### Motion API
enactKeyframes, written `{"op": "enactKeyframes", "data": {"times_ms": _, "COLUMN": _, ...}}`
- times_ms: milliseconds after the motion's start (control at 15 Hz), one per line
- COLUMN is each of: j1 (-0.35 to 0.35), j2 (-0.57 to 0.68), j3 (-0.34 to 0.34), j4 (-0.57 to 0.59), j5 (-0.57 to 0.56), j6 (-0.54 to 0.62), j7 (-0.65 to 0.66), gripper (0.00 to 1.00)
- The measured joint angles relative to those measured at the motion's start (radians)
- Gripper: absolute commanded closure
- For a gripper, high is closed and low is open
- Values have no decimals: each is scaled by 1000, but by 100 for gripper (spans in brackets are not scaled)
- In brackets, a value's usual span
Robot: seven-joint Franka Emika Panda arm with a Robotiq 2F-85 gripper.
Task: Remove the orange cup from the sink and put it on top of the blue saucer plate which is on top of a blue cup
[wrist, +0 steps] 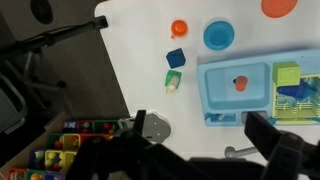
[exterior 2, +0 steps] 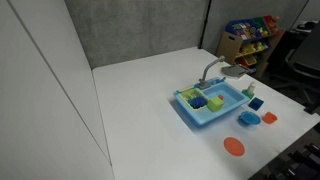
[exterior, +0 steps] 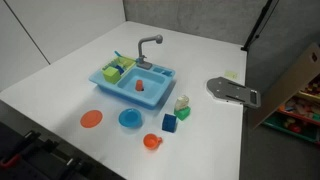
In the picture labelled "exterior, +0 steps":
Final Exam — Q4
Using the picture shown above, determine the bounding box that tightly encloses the blue toy sink basin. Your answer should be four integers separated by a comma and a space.
88, 56, 177, 110

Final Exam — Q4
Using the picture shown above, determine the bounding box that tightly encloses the blue saucer plate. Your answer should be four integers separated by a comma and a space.
118, 108, 142, 128

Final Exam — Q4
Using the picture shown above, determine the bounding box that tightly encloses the grey metal mounting plate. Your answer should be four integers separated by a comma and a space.
206, 77, 261, 109

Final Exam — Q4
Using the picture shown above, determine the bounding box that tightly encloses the orange flat plate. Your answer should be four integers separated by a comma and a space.
80, 110, 103, 128

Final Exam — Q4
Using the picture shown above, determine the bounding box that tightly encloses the white toy bottle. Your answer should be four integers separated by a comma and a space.
175, 95, 189, 110

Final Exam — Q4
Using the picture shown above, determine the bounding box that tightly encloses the green block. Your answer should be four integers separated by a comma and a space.
174, 106, 191, 121

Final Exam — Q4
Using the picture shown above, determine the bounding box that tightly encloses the blue cube block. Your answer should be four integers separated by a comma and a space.
162, 114, 177, 133

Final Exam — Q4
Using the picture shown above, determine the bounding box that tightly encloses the grey toy faucet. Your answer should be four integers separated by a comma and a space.
136, 34, 164, 70

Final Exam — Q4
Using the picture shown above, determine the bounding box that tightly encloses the blue item in rack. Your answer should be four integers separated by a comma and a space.
115, 65, 124, 75

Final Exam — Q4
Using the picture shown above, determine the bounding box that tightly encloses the yellow-green dish rack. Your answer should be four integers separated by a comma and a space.
101, 57, 136, 76

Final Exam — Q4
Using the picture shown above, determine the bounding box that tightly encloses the green cube in rack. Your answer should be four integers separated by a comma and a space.
103, 67, 121, 84

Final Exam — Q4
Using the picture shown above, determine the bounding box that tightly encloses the yellow sticky note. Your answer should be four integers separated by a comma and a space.
224, 71, 238, 80

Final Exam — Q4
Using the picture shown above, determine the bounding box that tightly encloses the black tripod stand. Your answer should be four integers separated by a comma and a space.
241, 0, 280, 52

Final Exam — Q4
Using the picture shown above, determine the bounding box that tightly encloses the toy storage shelf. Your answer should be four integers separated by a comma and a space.
250, 43, 320, 144

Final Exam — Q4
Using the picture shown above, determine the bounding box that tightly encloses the black clamp equipment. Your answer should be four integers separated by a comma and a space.
0, 123, 94, 180

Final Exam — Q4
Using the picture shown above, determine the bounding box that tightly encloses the orange cup with handle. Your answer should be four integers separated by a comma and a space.
143, 134, 162, 150

